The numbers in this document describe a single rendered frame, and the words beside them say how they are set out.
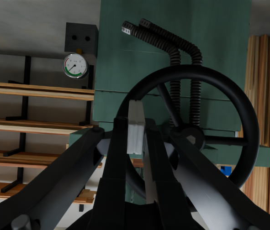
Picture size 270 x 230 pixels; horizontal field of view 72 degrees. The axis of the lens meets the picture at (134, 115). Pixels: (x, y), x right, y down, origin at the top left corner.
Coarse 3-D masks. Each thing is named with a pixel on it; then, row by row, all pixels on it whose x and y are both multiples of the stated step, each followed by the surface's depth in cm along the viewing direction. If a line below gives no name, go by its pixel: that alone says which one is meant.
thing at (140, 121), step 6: (138, 102) 21; (138, 108) 19; (138, 114) 17; (138, 120) 16; (144, 120) 16; (138, 126) 15; (144, 126) 15; (138, 132) 16; (138, 138) 16; (138, 144) 16; (138, 150) 16
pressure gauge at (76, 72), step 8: (72, 56) 46; (80, 56) 46; (64, 64) 46; (72, 64) 46; (80, 64) 47; (88, 64) 48; (64, 72) 46; (72, 72) 46; (80, 72) 47; (88, 72) 49
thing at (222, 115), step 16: (96, 96) 53; (112, 96) 53; (144, 96) 53; (160, 96) 54; (96, 112) 53; (112, 112) 53; (144, 112) 53; (160, 112) 54; (208, 112) 54; (224, 112) 54; (208, 128) 54; (224, 128) 54; (240, 128) 55
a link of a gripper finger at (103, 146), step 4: (120, 116) 19; (108, 132) 15; (104, 136) 14; (108, 136) 14; (104, 140) 14; (108, 140) 14; (100, 144) 14; (104, 144) 14; (108, 144) 14; (96, 148) 14; (100, 148) 14; (104, 148) 14; (96, 152) 14; (100, 152) 14; (104, 152) 14
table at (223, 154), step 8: (88, 128) 71; (72, 136) 53; (80, 136) 53; (208, 144) 54; (216, 144) 54; (208, 152) 45; (216, 152) 45; (224, 152) 54; (232, 152) 55; (240, 152) 55; (264, 152) 55; (216, 160) 45; (224, 160) 55; (232, 160) 55; (256, 160) 55; (264, 160) 55
